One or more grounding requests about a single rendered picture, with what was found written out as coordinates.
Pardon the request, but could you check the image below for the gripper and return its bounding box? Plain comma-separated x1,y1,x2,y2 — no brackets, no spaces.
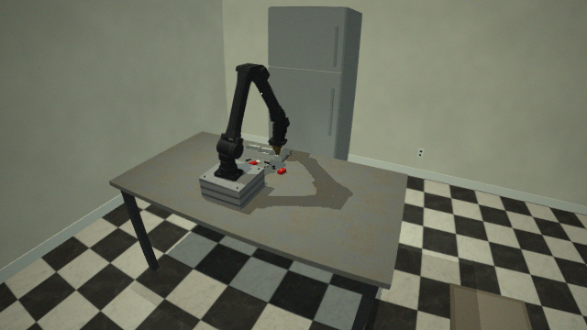
268,132,287,156

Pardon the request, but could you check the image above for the grey three-compartment bin rack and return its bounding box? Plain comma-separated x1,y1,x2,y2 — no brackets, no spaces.
244,144,286,162

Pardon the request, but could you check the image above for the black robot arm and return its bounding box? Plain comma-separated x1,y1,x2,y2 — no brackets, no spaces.
214,63,290,182

